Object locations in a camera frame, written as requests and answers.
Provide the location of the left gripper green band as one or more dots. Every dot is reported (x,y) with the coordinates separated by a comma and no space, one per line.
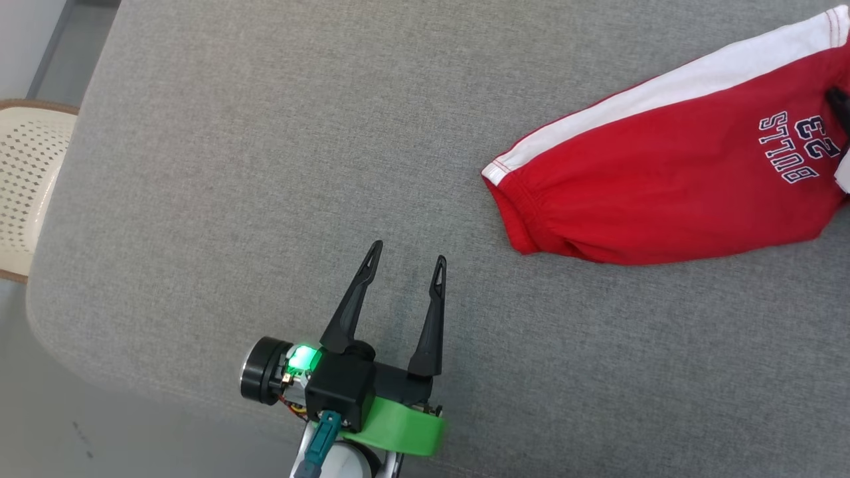
(405,425)

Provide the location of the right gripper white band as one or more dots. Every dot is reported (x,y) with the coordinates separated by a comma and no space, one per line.
(845,171)

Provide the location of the red shorts white side stripe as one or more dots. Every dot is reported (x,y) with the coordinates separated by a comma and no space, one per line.
(664,179)

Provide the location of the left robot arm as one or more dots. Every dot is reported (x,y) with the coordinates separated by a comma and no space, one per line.
(352,465)

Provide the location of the grey fabric sofa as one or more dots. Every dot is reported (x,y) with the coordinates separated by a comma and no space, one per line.
(265,166)

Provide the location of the cream perforated laundry basket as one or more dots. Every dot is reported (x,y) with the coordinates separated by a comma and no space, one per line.
(26,179)

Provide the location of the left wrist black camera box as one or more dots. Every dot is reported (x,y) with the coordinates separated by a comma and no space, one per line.
(342,392)

